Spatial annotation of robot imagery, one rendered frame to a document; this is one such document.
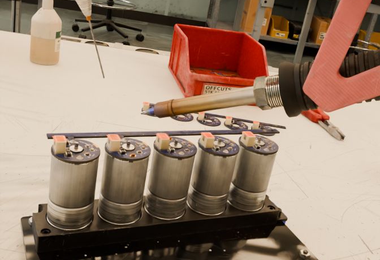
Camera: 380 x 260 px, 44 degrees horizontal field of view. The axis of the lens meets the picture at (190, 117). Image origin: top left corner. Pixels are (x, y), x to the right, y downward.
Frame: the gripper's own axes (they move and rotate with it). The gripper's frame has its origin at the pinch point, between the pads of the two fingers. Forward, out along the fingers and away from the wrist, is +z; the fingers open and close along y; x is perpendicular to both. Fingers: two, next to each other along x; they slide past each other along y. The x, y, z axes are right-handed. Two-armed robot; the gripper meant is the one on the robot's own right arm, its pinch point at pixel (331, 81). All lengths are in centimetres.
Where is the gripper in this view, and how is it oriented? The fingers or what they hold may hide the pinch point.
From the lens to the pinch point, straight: 21.1
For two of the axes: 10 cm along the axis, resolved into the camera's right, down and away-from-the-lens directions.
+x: 7.2, 7.0, -0.6
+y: -3.6, 2.9, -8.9
